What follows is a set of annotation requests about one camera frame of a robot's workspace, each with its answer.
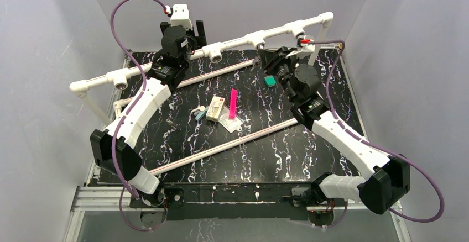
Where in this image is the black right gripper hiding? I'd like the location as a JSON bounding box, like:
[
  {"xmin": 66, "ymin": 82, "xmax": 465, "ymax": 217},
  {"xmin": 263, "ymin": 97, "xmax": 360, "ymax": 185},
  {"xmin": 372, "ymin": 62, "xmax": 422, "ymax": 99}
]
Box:
[{"xmin": 258, "ymin": 48, "xmax": 300, "ymax": 104}]

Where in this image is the chrome water faucet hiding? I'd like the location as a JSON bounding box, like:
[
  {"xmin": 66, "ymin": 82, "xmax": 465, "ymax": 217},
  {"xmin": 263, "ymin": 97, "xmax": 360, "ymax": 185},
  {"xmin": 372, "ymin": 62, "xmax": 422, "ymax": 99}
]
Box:
[{"xmin": 253, "ymin": 43, "xmax": 265, "ymax": 66}]

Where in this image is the white PVC pipe frame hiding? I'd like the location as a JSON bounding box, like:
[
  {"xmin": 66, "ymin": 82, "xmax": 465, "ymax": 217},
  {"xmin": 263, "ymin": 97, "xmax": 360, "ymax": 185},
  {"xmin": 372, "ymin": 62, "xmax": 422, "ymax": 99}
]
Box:
[{"xmin": 69, "ymin": 11, "xmax": 335, "ymax": 177}]

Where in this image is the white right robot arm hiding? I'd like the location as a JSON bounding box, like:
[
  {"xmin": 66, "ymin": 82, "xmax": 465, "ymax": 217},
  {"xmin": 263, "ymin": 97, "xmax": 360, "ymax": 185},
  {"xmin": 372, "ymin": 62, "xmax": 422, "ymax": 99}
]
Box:
[{"xmin": 257, "ymin": 47, "xmax": 410, "ymax": 214}]

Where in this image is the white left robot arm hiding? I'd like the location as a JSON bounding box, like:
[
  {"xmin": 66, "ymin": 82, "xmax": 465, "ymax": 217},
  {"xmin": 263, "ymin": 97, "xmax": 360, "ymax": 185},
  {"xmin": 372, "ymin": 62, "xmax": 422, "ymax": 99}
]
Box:
[{"xmin": 90, "ymin": 20, "xmax": 207, "ymax": 207}]

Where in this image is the green square block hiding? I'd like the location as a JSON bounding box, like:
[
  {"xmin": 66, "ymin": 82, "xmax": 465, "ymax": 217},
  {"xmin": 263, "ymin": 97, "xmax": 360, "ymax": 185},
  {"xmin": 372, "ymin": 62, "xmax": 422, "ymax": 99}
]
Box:
[{"xmin": 264, "ymin": 76, "xmax": 277, "ymax": 87}]

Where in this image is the pink rectangular bar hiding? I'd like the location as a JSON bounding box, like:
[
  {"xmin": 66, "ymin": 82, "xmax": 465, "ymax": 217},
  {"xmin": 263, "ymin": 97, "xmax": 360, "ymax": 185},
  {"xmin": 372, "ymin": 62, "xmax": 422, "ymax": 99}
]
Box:
[{"xmin": 228, "ymin": 88, "xmax": 238, "ymax": 120}]

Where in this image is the white small fitting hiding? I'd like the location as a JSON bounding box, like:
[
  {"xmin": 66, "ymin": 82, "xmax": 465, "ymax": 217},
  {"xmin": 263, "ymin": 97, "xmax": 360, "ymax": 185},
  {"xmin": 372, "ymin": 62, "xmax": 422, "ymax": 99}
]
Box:
[{"xmin": 190, "ymin": 106, "xmax": 206, "ymax": 115}]

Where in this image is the beige small cardboard box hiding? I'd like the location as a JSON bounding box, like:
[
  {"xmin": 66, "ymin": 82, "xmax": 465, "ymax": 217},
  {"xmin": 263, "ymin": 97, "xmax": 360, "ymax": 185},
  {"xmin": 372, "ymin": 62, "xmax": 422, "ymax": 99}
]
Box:
[{"xmin": 205, "ymin": 96, "xmax": 226, "ymax": 122}]

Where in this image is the clear plastic bag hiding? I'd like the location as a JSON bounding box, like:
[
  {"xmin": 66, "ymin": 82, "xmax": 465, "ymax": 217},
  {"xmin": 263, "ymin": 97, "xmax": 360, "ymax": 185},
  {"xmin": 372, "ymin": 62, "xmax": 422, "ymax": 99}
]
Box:
[{"xmin": 219, "ymin": 115, "xmax": 243, "ymax": 133}]

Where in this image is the teal small fitting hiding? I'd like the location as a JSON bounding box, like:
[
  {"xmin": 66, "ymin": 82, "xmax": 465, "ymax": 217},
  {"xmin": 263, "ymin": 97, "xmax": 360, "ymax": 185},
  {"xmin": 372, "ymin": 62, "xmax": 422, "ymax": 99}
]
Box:
[{"xmin": 195, "ymin": 109, "xmax": 207, "ymax": 122}]

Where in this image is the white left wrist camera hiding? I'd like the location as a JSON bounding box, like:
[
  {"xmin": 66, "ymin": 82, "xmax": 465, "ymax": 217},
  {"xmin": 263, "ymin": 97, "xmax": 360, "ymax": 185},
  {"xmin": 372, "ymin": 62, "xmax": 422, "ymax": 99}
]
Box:
[{"xmin": 170, "ymin": 4, "xmax": 193, "ymax": 30}]

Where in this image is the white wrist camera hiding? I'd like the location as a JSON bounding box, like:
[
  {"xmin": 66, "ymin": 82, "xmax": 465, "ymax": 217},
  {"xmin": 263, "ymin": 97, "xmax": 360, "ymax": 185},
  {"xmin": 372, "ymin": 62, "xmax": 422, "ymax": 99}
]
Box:
[
  {"xmin": 170, "ymin": 4, "xmax": 193, "ymax": 30},
  {"xmin": 286, "ymin": 35, "xmax": 316, "ymax": 59}
]

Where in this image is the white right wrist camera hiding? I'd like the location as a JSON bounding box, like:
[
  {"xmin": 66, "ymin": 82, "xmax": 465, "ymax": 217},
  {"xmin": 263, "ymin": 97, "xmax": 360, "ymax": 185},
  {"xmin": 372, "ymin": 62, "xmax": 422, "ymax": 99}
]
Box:
[{"xmin": 286, "ymin": 35, "xmax": 316, "ymax": 59}]

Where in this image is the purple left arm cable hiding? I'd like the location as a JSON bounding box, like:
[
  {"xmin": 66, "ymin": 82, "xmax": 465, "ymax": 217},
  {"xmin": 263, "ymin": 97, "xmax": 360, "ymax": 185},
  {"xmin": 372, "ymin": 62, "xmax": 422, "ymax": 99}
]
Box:
[{"xmin": 110, "ymin": 0, "xmax": 173, "ymax": 232}]

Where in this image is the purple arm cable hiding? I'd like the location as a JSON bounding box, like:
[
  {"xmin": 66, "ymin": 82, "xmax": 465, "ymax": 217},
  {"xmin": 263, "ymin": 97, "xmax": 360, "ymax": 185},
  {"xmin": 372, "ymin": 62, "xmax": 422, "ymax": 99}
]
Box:
[
  {"xmin": 110, "ymin": 0, "xmax": 173, "ymax": 232},
  {"xmin": 304, "ymin": 39, "xmax": 445, "ymax": 223}
]

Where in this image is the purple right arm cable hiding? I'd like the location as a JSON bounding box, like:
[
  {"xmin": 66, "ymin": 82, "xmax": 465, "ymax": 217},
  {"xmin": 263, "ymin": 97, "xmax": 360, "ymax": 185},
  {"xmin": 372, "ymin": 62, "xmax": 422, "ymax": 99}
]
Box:
[{"xmin": 304, "ymin": 39, "xmax": 445, "ymax": 223}]

